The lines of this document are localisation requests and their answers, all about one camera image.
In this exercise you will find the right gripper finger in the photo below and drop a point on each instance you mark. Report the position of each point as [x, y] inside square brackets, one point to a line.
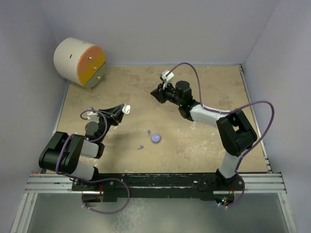
[159, 97]
[158, 91]

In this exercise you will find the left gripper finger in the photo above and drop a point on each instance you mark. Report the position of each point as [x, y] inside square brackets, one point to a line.
[111, 113]
[117, 121]

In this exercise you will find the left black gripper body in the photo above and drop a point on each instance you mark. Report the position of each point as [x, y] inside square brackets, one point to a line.
[109, 121]

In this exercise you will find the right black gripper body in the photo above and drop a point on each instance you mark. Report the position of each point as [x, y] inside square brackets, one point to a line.
[171, 92]

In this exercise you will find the white earbud charging case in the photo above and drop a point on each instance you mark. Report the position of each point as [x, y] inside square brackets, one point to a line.
[126, 109]

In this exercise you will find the purple earbud charging case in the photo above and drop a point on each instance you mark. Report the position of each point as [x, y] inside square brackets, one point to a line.
[155, 138]

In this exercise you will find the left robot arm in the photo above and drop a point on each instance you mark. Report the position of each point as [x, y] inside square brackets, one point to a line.
[63, 151]

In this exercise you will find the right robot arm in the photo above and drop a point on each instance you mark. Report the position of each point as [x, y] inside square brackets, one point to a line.
[236, 133]

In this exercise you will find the round drawer cabinet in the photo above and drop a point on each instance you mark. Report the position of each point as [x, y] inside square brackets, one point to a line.
[80, 62]

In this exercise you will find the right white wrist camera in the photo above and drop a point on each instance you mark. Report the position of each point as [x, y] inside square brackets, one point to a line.
[166, 77]

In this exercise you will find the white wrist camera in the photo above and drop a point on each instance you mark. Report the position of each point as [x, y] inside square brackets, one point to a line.
[166, 77]
[91, 114]

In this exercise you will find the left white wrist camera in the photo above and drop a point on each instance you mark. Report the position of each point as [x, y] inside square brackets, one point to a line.
[91, 114]

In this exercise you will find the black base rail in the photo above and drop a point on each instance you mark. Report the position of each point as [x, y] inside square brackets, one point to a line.
[202, 186]

